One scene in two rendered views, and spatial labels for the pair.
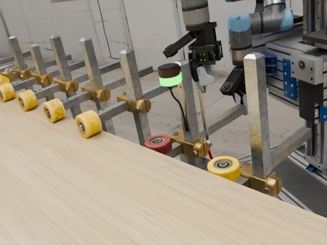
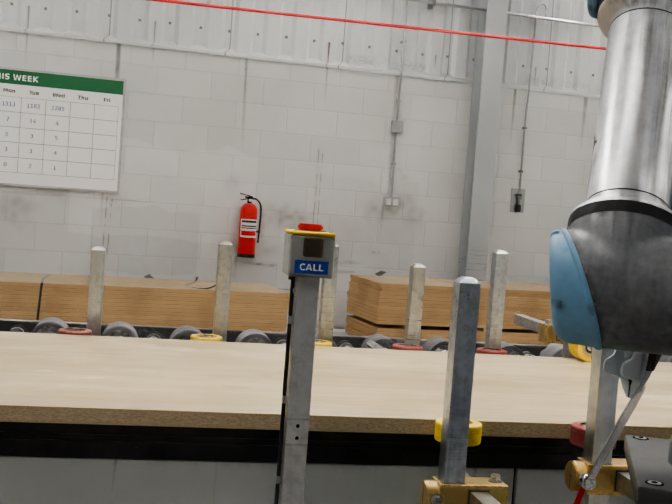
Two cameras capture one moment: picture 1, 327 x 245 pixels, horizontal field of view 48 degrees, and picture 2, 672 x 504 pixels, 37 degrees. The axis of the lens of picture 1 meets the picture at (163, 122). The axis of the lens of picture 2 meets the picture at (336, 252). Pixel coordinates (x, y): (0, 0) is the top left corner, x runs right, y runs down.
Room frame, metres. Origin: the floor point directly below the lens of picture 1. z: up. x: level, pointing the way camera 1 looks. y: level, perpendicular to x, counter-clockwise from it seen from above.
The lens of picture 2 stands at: (1.39, -1.77, 1.27)
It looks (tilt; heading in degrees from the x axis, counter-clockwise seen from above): 3 degrees down; 117
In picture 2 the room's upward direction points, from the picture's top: 4 degrees clockwise
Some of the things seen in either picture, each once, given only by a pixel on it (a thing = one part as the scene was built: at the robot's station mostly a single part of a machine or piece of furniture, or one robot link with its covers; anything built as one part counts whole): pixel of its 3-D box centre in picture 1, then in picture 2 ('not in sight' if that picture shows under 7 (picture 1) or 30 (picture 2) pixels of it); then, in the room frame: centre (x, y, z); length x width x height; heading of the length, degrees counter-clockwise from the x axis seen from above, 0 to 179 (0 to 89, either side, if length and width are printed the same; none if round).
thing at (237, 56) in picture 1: (241, 53); not in sight; (1.26, -0.31, 1.04); 0.08 x 0.08 x 0.05
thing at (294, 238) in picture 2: not in sight; (308, 255); (0.62, -0.39, 1.18); 0.07 x 0.07 x 0.08; 38
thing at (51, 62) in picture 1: (42, 65); not in sight; (2.12, 0.62, 0.95); 0.37 x 0.03 x 0.03; 128
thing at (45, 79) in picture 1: (42, 78); not in sight; (1.83, 0.55, 0.95); 0.14 x 0.06 x 0.05; 38
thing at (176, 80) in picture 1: (170, 78); not in sight; (1.00, -0.04, 1.09); 0.06 x 0.06 x 0.02
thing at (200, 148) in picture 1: (187, 145); (607, 475); (1.04, -0.06, 0.85); 0.14 x 0.06 x 0.05; 38
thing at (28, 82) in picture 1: (51, 74); not in sight; (1.88, 0.52, 0.95); 0.50 x 0.04 x 0.04; 128
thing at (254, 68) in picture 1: (260, 144); (455, 425); (0.83, -0.23, 0.92); 0.04 x 0.04 x 0.48; 38
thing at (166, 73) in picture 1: (168, 70); not in sight; (1.00, -0.04, 1.11); 0.06 x 0.06 x 0.02
